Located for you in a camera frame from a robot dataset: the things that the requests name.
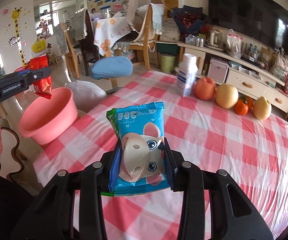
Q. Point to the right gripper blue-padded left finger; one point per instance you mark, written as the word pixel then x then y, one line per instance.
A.
pixel 114 166

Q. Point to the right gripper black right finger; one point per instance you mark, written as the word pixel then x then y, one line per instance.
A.
pixel 170 165

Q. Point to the blue cow snack bag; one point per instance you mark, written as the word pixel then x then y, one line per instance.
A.
pixel 141 131

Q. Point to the pink plastic bin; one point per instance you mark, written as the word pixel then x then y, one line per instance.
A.
pixel 46 119

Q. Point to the white floor cushion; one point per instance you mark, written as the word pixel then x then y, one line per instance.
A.
pixel 86 95

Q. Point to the red apple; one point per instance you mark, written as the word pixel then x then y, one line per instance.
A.
pixel 204 88

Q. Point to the large yellow pear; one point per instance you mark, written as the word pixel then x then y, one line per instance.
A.
pixel 226 96

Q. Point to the front tangerine with leaf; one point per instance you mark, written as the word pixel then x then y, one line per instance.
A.
pixel 241 107

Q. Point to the white medicine bottle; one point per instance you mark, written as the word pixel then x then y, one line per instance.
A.
pixel 186 75

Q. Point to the pink checkered tablecloth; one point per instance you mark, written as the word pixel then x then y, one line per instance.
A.
pixel 253 152

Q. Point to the rear tangerine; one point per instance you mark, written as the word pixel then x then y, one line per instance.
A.
pixel 249 103

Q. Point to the green waste bin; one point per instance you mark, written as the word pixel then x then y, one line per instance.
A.
pixel 167 62

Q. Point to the blue stool cushion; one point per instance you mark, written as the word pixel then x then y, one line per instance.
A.
pixel 111 67

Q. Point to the pink storage box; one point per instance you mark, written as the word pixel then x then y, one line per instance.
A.
pixel 218 69

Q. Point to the right yellow pear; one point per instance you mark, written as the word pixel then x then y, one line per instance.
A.
pixel 262 108

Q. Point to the white tv cabinet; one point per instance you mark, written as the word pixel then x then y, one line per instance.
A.
pixel 245 77

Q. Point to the dark wooden dining chair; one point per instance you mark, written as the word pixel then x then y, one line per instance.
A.
pixel 89 50

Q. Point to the white electric kettle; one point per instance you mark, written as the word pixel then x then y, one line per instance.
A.
pixel 214 40

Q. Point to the dark flower bouquet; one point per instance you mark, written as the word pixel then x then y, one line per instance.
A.
pixel 189 20

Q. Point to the wooden chair with towel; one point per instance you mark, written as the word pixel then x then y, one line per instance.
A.
pixel 147 22

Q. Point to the black flat television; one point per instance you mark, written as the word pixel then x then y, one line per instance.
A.
pixel 263 20

